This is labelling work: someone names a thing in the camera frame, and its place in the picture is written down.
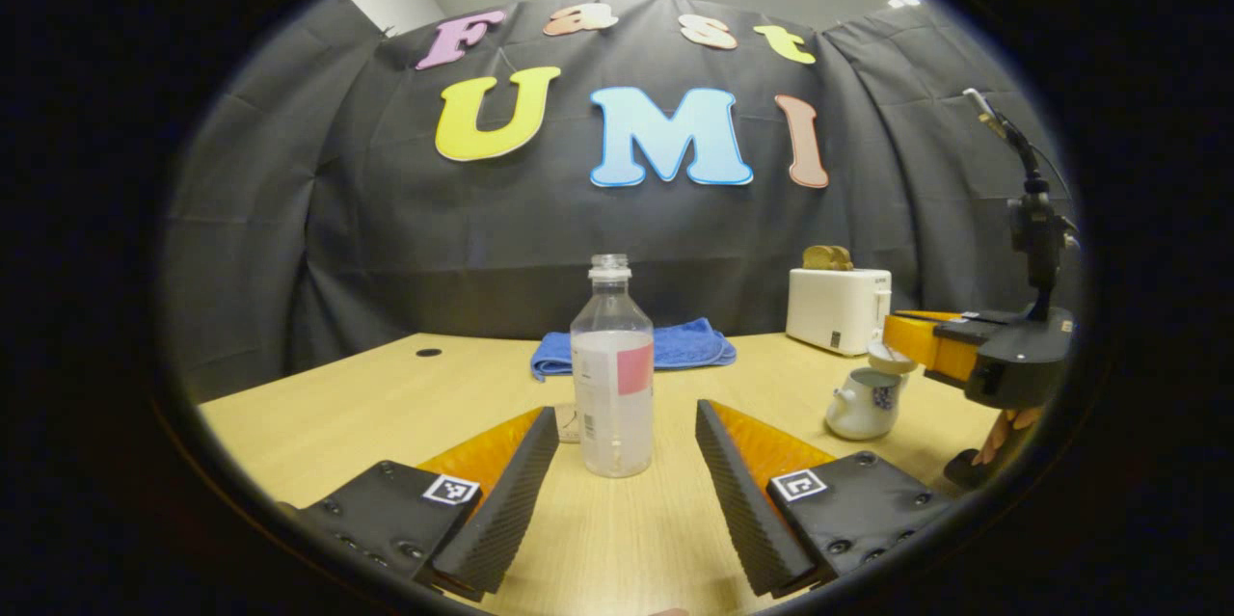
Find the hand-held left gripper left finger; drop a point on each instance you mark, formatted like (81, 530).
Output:
(511, 510)

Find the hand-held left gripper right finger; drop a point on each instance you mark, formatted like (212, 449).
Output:
(737, 500)

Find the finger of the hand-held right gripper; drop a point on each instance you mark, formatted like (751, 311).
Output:
(930, 313)
(930, 346)

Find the white blue-patterned teacup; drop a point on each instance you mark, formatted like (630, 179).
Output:
(861, 409)

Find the round brown coaster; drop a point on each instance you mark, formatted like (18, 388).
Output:
(566, 428)

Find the clear plastic water bottle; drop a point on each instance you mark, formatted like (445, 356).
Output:
(612, 404)

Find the white toaster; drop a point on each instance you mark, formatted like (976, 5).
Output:
(834, 312)

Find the brown bread slice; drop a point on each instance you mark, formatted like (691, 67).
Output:
(818, 258)
(842, 258)

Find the blue folded towel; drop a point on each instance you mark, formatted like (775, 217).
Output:
(694, 346)

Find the black backdrop cloth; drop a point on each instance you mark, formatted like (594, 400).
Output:
(386, 211)

